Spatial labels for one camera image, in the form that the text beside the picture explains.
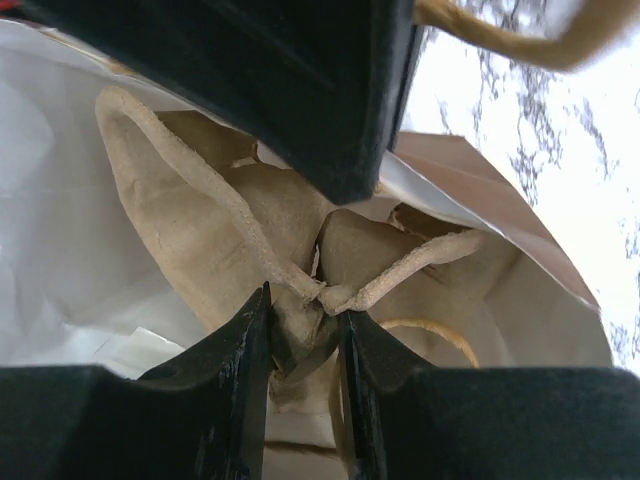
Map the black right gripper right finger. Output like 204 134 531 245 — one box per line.
339 312 639 479

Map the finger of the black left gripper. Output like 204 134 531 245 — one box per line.
29 0 422 204

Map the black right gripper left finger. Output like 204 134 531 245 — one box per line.
1 286 271 479

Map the brown paper bag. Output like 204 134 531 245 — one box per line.
0 0 640 480

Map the cardboard cup carrier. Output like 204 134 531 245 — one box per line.
95 87 518 414

